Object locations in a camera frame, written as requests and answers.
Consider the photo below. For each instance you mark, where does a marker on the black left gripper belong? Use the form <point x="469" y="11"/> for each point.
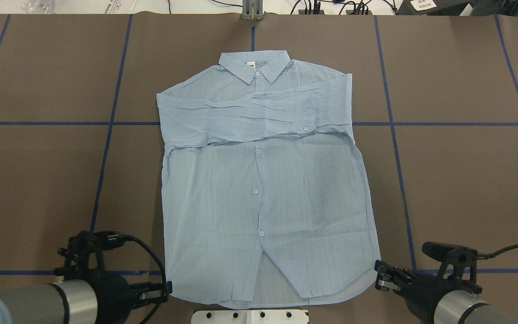
<point x="116" y="294"/>

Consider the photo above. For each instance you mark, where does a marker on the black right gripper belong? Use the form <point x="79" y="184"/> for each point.
<point x="421" y="291"/>

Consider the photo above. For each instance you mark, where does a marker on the light blue button-up shirt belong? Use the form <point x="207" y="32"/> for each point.
<point x="265" y="197"/>

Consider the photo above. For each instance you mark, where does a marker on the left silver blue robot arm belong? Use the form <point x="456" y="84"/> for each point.
<point x="66" y="302"/>

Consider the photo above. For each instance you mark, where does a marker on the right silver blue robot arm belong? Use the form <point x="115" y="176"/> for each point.
<point x="462" y="307"/>

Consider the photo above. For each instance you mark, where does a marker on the clear plastic bag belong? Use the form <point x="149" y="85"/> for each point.
<point x="39" y="6"/>

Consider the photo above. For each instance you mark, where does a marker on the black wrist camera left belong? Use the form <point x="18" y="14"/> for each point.
<point x="83" y="256"/>

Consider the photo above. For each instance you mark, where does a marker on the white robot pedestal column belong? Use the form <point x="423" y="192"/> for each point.
<point x="272" y="316"/>

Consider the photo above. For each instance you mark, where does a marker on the aluminium frame post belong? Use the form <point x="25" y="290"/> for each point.
<point x="252" y="10"/>

